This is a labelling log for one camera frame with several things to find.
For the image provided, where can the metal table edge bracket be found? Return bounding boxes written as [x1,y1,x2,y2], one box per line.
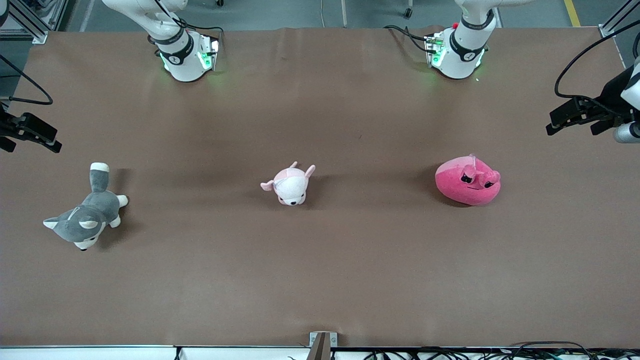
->
[309,331,339,360]

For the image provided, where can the pale pink puppy plush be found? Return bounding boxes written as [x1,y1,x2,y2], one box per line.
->
[260,161,317,207]

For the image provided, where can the aluminium frame profile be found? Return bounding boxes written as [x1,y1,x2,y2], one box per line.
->
[598,0,640,38]
[0,0,49,45]

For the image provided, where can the black right base cable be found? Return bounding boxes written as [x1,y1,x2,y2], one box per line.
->
[150,0,225,40]

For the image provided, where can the bright pink round plush toy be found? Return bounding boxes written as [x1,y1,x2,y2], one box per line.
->
[434,153,502,207]

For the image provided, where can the black left base cable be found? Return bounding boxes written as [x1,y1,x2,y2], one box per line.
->
[383,24,432,54]

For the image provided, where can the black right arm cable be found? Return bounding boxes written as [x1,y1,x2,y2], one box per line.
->
[0,54,54,106]

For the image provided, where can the white table edge rail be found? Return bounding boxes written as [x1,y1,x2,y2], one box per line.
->
[0,344,640,360]

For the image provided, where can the black cable tangle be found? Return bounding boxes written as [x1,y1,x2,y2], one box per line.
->
[360,341,640,360]

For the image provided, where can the grey husky plush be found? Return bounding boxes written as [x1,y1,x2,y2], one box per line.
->
[43,162,129,252]

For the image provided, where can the black base cable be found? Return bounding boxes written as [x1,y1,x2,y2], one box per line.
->
[383,24,432,54]
[150,0,225,40]

